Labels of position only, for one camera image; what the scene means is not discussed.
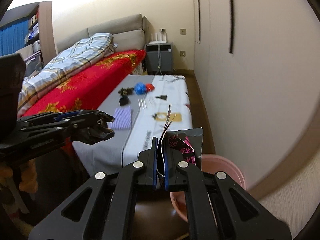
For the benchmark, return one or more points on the pink plastic trash bin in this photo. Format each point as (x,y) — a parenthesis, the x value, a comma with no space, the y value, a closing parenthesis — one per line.
(210,163)

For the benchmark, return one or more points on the plaid folded quilt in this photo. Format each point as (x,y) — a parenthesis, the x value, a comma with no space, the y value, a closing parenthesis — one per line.
(69,62)

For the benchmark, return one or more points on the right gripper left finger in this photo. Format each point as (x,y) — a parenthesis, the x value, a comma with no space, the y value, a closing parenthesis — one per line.
(148,178)

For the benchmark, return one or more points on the left hand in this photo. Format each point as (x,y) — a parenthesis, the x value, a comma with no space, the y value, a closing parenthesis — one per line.
(28,182)

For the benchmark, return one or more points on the wall power socket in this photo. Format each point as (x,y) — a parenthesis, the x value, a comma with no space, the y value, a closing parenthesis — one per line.
(182,53)

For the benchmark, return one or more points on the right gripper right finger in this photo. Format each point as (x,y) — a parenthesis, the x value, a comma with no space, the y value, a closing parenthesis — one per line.
(174,179)

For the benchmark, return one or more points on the white printed sheet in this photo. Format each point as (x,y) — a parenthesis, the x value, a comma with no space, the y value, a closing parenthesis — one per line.
(170,92)

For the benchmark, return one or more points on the cream wardrobe doors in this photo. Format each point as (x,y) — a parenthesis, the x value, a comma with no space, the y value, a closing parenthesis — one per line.
(257,66)

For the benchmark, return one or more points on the beige upholstered headboard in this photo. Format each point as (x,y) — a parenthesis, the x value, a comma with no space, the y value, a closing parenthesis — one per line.
(129,33)

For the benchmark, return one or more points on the purple foam net sleeve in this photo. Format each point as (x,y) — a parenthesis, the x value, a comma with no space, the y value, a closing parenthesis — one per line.
(122,118)

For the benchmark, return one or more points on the blue plastic bag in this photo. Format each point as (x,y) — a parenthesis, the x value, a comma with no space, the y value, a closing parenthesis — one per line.
(140,88)

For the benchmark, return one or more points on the black pink printed bag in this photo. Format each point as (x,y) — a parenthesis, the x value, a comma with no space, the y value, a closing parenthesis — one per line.
(187,141)

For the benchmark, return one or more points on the red floral bedspread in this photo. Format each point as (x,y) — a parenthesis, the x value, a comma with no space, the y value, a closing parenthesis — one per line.
(89,88)

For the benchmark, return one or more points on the red foil ball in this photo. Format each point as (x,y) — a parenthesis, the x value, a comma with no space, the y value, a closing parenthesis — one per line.
(149,87)

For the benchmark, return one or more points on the small black cloth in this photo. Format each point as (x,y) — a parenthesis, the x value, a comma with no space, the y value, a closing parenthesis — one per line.
(124,100)

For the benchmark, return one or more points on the dark floral scrunchie cloth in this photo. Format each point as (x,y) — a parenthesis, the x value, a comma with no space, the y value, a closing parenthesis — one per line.
(126,91)

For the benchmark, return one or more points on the grey bedside nightstand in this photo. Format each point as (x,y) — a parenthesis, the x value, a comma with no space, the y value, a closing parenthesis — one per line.
(159,58)

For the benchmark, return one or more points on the wooden bookshelf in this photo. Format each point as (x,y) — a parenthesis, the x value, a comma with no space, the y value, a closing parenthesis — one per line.
(39,45)

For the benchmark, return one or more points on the white wifi router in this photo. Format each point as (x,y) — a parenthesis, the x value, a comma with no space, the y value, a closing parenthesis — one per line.
(159,37)

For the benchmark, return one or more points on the blue curtain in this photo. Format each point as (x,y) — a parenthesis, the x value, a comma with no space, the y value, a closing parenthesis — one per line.
(12,36)

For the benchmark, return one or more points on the white cotton swabs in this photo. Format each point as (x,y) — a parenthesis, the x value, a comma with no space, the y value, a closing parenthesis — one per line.
(146,103)

